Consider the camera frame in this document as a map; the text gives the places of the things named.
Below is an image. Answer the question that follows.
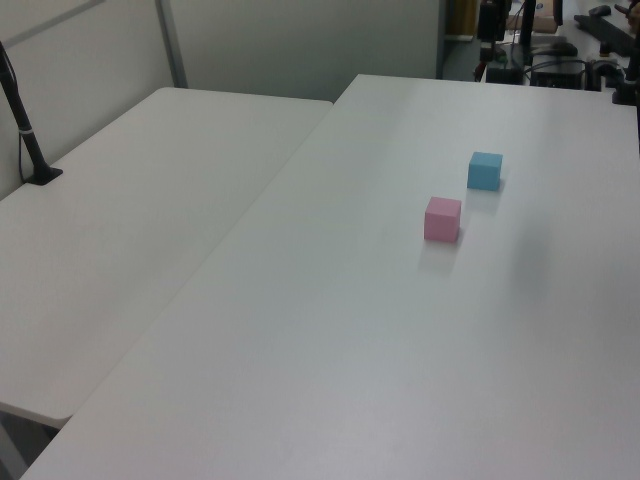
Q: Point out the black keyboard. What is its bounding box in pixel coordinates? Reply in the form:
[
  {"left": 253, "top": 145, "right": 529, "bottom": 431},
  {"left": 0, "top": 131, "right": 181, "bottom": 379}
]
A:
[{"left": 573, "top": 13, "right": 640, "bottom": 57}]

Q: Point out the thin black cable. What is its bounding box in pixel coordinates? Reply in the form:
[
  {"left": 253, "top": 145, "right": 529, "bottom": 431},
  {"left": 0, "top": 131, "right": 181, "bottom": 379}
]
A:
[{"left": 17, "top": 130, "right": 31, "bottom": 182}]

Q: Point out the yellow panel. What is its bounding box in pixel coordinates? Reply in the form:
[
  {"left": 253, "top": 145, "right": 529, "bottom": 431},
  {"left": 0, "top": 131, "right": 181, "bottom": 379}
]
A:
[{"left": 445, "top": 0, "right": 477, "bottom": 37}]

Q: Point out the black camera stand pole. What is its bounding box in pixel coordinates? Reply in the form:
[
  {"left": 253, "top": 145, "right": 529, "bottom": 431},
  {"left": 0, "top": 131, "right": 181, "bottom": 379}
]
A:
[{"left": 0, "top": 40, "right": 64, "bottom": 187}]

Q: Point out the black electronics box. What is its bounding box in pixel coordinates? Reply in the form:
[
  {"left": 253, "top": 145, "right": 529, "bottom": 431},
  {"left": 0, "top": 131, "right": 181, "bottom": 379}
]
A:
[{"left": 529, "top": 59, "right": 587, "bottom": 92}]

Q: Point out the white side table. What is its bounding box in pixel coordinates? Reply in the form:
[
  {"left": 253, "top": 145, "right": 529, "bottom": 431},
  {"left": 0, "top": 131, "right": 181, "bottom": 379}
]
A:
[{"left": 0, "top": 86, "right": 335, "bottom": 422}]

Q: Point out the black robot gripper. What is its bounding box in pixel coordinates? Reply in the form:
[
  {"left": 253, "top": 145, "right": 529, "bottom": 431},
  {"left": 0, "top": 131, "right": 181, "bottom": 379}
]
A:
[{"left": 474, "top": 0, "right": 512, "bottom": 81}]

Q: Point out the blue cube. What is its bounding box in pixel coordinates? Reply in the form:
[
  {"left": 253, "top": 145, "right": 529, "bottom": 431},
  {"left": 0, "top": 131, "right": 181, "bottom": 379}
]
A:
[{"left": 466, "top": 151, "right": 505, "bottom": 192}]

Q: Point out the pink cube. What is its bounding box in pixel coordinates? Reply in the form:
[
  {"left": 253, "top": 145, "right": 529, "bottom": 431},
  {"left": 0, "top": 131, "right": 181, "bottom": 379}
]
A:
[{"left": 423, "top": 196, "right": 463, "bottom": 244}]

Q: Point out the black monitor stand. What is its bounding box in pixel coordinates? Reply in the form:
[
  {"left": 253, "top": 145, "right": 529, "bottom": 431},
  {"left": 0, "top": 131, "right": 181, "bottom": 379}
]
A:
[{"left": 509, "top": 0, "right": 579, "bottom": 69}]

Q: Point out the black table clamp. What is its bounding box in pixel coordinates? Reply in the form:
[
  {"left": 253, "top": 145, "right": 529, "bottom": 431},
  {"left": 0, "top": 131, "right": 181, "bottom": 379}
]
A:
[{"left": 585, "top": 45, "right": 640, "bottom": 107}]

